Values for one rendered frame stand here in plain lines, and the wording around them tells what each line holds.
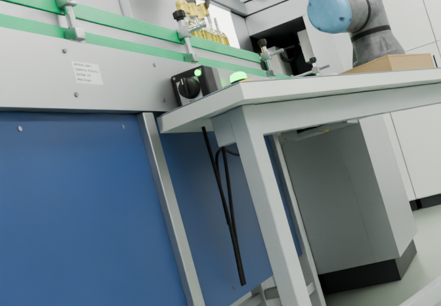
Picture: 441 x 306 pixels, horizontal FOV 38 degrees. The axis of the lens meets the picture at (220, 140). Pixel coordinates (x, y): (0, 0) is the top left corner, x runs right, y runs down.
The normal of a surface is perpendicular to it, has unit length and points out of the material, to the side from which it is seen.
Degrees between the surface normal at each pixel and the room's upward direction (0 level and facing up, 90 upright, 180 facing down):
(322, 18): 98
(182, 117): 90
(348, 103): 90
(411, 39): 90
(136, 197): 90
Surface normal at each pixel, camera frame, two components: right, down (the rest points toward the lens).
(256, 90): 0.72, -0.26
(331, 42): -0.39, 0.03
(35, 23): 0.88, -0.28
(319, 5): -0.64, 0.26
